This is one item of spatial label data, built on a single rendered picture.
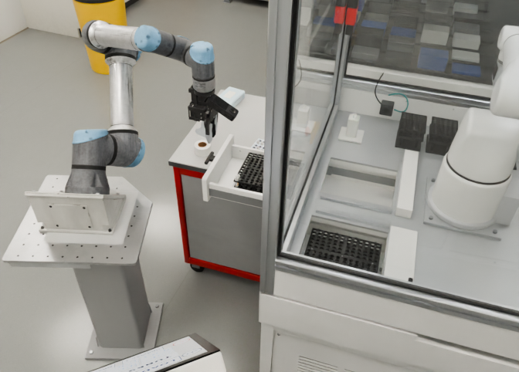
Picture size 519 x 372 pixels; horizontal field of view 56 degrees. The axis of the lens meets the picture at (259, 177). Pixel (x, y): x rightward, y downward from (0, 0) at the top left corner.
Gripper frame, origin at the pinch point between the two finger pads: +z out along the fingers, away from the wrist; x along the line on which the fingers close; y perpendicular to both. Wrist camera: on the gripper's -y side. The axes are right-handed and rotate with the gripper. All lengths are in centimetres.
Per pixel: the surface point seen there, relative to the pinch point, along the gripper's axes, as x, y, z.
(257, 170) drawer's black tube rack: 0.5, -17.2, 10.4
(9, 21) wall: -225, 296, 85
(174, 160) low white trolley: -10.4, 22.6, 24.1
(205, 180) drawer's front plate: 14.5, -2.6, 7.8
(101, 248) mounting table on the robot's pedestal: 41, 26, 24
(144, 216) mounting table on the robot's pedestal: 23.0, 19.0, 24.2
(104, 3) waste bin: -188, 163, 38
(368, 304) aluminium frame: 55, -63, 0
